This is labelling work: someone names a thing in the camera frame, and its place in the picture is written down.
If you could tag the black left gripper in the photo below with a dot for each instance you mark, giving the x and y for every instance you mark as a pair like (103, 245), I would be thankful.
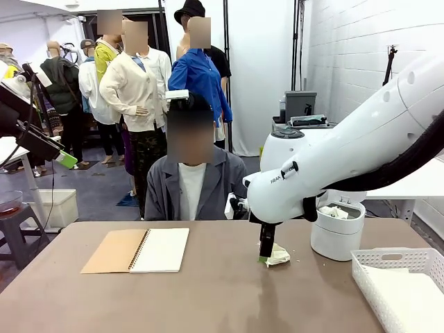
(10, 111)

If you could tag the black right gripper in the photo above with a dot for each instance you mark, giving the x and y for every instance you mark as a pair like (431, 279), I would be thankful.
(255, 220)

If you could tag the spiral notebook with brown cover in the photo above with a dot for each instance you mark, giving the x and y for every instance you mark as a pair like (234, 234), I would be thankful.
(159, 249)

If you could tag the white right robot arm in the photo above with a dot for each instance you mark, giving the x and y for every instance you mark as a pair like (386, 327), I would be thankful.
(347, 156)

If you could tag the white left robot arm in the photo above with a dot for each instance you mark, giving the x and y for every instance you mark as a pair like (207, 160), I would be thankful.
(15, 85)

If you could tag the small white table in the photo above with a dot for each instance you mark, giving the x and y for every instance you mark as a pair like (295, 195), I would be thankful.
(8, 145)

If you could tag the mannequin in dark green jacket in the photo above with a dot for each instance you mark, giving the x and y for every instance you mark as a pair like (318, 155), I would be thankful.
(60, 83)

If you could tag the glass bowl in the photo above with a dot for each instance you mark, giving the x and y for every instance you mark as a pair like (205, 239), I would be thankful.
(10, 201)

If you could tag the white trash bin with lid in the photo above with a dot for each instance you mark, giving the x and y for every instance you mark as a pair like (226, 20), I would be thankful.
(334, 239)

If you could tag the white storage box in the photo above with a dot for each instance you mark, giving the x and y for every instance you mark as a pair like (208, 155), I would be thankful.
(62, 208)

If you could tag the crumpled paper inside bin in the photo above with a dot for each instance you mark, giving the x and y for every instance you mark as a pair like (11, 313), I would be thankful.
(333, 211)

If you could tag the mannequin in white shirt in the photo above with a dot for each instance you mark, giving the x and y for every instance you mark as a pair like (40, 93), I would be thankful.
(91, 86)

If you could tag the grey stool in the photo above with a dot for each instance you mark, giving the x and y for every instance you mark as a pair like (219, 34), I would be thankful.
(17, 225)

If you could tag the grey-bearded mannequin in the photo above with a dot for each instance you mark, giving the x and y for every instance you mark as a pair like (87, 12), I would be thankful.
(6, 57)

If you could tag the white perforated plastic basket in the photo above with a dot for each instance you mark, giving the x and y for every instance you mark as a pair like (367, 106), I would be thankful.
(367, 274)

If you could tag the mannequin in cream jacket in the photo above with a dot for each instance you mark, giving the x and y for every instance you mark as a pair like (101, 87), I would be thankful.
(128, 83)

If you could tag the person's grey jacket torso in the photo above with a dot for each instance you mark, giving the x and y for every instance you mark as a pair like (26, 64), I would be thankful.
(163, 190)

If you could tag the white side table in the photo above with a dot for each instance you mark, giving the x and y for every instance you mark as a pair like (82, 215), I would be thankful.
(277, 123)

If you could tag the grey tray with teal contents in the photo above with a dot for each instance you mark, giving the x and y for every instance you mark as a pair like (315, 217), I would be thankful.
(308, 120)

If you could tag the grey box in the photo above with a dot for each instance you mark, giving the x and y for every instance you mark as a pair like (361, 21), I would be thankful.
(300, 105)

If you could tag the flat white paper stack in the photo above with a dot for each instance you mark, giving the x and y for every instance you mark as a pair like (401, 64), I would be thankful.
(409, 298)

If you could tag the black cap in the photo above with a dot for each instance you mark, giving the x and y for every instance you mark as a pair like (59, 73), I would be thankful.
(196, 104)

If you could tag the large white table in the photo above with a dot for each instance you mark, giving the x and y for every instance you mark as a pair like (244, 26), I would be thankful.
(416, 184)

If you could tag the mannequin in blue shirt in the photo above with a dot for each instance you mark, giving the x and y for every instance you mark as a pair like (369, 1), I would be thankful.
(197, 76)

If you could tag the mannequin in black t-shirt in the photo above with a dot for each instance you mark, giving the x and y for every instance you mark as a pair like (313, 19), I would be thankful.
(221, 62)

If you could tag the black bucket hat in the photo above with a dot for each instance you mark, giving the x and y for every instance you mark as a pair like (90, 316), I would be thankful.
(189, 10)

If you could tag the black light stand pole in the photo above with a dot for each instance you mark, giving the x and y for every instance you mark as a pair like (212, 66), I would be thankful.
(227, 41)
(297, 41)

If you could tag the black tripod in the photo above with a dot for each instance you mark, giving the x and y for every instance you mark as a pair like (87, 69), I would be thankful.
(390, 66)

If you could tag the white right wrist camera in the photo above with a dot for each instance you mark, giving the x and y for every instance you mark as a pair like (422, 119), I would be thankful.
(229, 208)

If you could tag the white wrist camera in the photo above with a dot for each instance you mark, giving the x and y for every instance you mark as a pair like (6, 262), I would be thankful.
(42, 79)
(229, 208)

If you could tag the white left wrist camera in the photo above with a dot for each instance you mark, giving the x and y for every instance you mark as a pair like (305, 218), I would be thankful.
(42, 79)

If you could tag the white head-mounted camera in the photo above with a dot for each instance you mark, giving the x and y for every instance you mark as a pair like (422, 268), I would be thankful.
(177, 94)

